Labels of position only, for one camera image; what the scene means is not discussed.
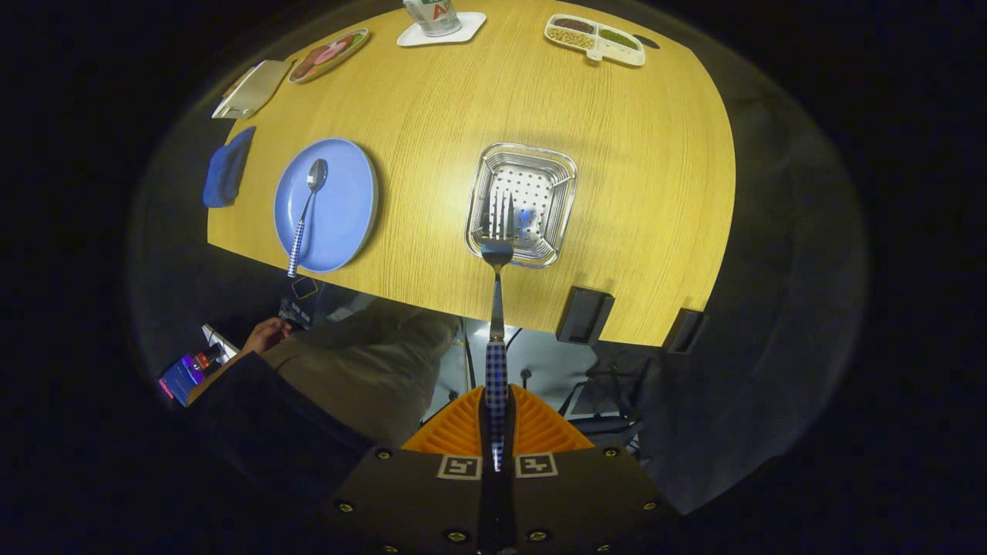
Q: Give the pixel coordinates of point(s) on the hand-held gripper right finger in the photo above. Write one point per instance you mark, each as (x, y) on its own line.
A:
(578, 501)

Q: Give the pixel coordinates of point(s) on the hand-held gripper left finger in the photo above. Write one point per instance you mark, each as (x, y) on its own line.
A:
(409, 501)

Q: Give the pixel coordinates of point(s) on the person's trouser leg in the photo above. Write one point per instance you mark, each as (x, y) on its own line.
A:
(370, 370)

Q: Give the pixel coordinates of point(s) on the black table clamp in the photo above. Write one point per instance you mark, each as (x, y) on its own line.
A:
(685, 331)
(584, 314)

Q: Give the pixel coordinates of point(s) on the glowing phone screen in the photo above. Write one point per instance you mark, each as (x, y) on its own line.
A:
(181, 381)

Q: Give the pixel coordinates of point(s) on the blue round plate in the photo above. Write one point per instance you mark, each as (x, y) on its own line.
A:
(343, 208)

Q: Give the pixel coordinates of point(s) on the blue folded cloth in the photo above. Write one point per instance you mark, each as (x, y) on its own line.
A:
(226, 169)

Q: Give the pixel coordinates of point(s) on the white toaster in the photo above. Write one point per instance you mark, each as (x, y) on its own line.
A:
(254, 89)

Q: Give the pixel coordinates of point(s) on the brown cake piece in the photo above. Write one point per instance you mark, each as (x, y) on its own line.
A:
(305, 68)

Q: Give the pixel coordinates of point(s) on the pink food piece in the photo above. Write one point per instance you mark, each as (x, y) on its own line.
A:
(328, 52)

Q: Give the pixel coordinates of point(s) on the white divided dish with beans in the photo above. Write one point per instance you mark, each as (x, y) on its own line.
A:
(594, 42)

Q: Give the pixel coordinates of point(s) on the small plate with food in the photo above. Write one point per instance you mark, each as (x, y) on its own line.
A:
(351, 45)

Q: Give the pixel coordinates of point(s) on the white square coaster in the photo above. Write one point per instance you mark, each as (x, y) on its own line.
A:
(466, 27)

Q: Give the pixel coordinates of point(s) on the plastic drink bottle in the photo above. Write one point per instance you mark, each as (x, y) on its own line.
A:
(432, 17)

